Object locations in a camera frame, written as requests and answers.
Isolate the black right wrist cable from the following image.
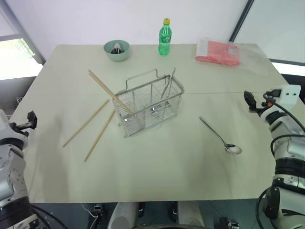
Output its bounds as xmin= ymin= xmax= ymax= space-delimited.
xmin=263 ymin=92 xmax=305 ymax=158

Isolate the thin white floor cable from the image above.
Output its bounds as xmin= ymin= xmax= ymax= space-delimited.
xmin=80 ymin=203 xmax=98 ymax=219

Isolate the silver wire cutlery basket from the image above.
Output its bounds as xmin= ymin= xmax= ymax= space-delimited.
xmin=115 ymin=68 xmax=185 ymax=138

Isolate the black right upper arm cable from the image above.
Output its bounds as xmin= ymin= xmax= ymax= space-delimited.
xmin=255 ymin=187 xmax=281 ymax=229

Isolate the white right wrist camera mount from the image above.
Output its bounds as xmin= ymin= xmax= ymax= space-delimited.
xmin=268 ymin=84 xmax=302 ymax=105

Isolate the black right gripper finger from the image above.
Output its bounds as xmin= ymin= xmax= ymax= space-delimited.
xmin=249 ymin=94 xmax=257 ymax=112
xmin=244 ymin=90 xmax=254 ymax=108

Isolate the dark window frame post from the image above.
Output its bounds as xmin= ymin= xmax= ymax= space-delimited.
xmin=228 ymin=0 xmax=255 ymax=43

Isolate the dark and white wrapper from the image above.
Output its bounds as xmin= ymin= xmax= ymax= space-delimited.
xmin=111 ymin=42 xmax=127 ymax=54

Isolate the red packet in clear plastic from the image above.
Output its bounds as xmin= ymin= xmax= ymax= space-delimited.
xmin=195 ymin=37 xmax=242 ymax=66

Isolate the pale rounded robot leg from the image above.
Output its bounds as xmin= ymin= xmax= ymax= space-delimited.
xmin=106 ymin=202 xmax=139 ymax=229

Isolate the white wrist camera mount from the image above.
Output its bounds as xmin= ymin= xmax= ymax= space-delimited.
xmin=0 ymin=109 xmax=10 ymax=139
xmin=268 ymin=84 xmax=302 ymax=105

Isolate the grey window frame post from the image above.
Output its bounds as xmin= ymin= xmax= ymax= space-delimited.
xmin=0 ymin=0 xmax=46 ymax=65

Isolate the long-handled metal spoon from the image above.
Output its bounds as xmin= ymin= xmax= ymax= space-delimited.
xmin=199 ymin=116 xmax=243 ymax=156
xmin=160 ymin=73 xmax=173 ymax=113
xmin=152 ymin=67 xmax=177 ymax=115

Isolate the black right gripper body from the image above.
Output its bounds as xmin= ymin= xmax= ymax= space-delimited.
xmin=248 ymin=93 xmax=275 ymax=115

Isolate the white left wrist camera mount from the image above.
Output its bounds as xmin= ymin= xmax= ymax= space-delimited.
xmin=0 ymin=109 xmax=10 ymax=139

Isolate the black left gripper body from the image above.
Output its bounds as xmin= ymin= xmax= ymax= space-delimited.
xmin=9 ymin=120 xmax=31 ymax=137

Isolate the green bottle with yellow cap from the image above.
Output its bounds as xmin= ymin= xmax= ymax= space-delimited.
xmin=158 ymin=18 xmax=173 ymax=57

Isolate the pale green bowl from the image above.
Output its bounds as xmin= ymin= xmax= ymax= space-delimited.
xmin=103 ymin=40 xmax=131 ymax=62

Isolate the wooden chopstick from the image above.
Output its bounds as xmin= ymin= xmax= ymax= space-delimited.
xmin=88 ymin=69 xmax=132 ymax=115
xmin=62 ymin=99 xmax=110 ymax=147
xmin=88 ymin=72 xmax=131 ymax=115
xmin=84 ymin=109 xmax=116 ymax=162

